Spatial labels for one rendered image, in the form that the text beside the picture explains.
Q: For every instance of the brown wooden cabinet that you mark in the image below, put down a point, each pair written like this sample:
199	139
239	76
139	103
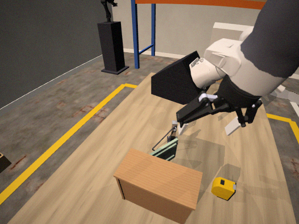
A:
156	184

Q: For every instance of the yellow tape measure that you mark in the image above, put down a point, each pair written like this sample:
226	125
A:
223	188

